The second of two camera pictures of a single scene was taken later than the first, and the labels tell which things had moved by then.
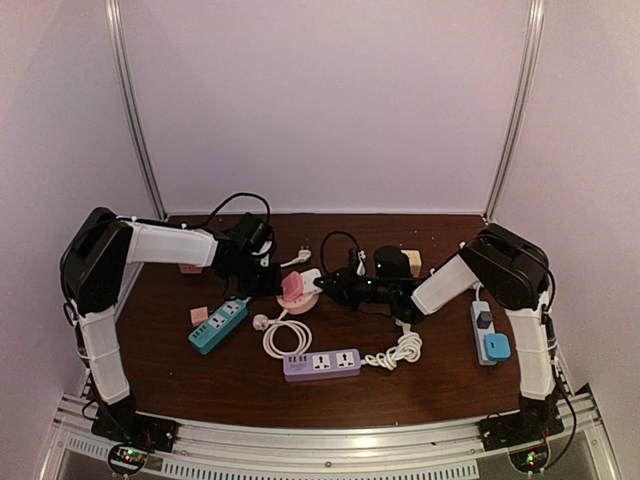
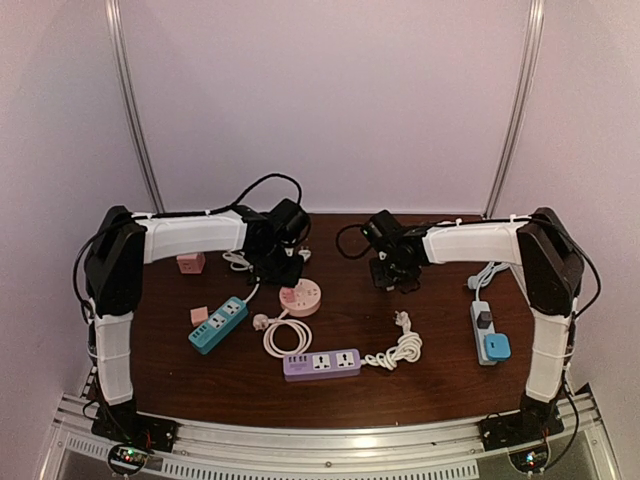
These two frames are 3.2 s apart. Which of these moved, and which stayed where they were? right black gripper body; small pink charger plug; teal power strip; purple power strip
Moved: right black gripper body
Stayed: teal power strip; purple power strip; small pink charger plug
